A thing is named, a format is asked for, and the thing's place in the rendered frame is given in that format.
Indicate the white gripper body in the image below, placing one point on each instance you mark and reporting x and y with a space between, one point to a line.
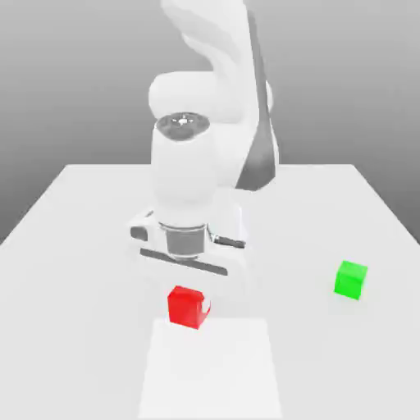
183 266

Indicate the small green cube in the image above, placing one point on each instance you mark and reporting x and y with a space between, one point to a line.
349 279

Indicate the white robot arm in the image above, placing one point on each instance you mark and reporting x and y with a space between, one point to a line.
183 170

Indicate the small red cube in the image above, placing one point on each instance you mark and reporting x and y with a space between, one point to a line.
183 306

